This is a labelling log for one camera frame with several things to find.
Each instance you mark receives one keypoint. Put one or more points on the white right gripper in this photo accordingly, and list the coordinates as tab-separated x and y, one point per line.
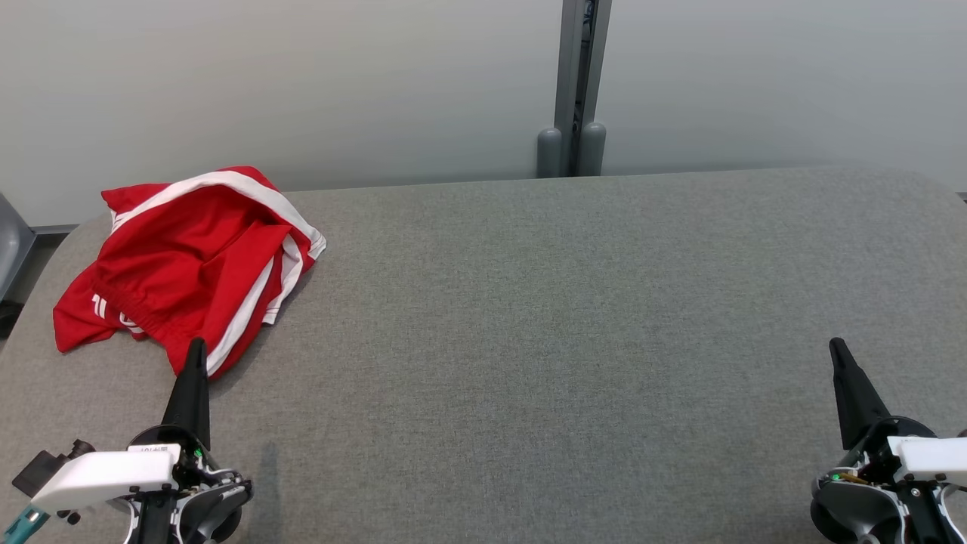
933	457

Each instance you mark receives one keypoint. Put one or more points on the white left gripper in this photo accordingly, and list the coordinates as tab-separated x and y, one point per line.
106	476

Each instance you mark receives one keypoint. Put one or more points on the red shorts white band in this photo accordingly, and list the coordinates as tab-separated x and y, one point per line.
174	227

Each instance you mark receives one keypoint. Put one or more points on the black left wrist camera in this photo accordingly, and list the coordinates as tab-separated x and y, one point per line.
38	467

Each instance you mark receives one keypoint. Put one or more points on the grey cylindrical post foot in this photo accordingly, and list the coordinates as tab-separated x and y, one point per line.
549	155
593	151

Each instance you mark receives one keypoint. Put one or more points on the grey partition post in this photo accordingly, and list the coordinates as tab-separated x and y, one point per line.
570	75

